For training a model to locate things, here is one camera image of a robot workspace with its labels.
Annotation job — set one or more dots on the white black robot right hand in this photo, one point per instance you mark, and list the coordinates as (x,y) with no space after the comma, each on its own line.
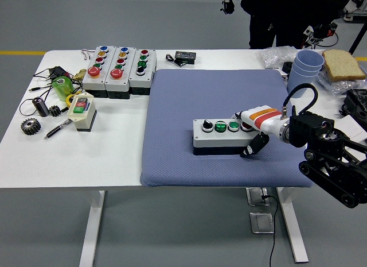
(262,117)

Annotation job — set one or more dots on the person's right hand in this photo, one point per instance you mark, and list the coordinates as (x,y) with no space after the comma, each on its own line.
(227,3)

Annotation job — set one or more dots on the person's left hand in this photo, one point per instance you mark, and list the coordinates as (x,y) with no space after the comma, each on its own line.
(318,34)

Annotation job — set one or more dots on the four-button grey control box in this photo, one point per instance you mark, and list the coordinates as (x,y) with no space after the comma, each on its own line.
(212,140)
(139,81)

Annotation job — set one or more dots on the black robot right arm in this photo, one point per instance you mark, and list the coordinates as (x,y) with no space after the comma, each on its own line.
(315,129)

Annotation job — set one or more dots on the five-button box with emergency stop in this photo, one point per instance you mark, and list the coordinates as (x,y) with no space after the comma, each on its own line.
(93,83)
(116,84)

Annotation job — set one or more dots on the light blue plastic cup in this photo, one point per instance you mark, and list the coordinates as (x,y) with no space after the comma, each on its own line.
(298,80)
(304,70)
(311,58)

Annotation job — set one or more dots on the person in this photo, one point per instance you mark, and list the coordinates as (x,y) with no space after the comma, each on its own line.
(286,17)

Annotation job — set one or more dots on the slice of bread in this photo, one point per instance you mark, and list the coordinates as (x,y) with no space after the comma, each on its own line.
(341,63)

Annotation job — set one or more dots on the small black block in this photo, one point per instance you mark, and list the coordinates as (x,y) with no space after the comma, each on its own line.
(287,67)

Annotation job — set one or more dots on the clear bubble wrap bag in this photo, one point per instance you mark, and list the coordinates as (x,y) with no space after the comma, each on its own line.
(275,57)

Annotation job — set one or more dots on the clear plastic bag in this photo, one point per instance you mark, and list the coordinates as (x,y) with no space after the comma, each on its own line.
(335,86)

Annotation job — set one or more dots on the black digital meter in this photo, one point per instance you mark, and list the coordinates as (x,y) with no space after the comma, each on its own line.
(185,56)

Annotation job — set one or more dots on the metal floor socket plate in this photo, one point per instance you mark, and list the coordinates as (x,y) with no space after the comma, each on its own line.
(261,222)
(256,196)

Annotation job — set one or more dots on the blue-grey quilted mat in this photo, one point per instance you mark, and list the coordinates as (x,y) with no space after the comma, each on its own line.
(177,100)

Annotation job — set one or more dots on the white table leg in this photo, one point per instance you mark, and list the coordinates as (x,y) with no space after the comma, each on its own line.
(294,226)
(93,226)

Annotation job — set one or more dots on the brass fitting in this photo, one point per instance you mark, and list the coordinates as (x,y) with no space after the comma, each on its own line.
(79,74)

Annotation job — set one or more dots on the green plastic roll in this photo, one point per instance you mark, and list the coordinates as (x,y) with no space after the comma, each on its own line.
(63,89)

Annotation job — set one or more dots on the yellow tape roll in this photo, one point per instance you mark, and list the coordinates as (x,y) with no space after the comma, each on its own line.
(69,100)

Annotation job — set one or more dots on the small black gear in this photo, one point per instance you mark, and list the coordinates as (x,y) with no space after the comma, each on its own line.
(54,111)

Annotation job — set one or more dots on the black pen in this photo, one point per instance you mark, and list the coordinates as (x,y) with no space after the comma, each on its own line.
(57,129)

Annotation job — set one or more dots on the black cylindrical capacitor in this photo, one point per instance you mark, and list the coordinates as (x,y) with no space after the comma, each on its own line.
(41,107)

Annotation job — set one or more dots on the large dark steel gear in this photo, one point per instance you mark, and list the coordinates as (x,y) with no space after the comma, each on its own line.
(30,127)

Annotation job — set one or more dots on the white wheeled equipment frame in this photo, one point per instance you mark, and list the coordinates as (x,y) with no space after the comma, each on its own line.
(357,8)

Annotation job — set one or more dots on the cream switch box green red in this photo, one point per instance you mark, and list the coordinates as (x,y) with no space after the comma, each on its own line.
(83,117)

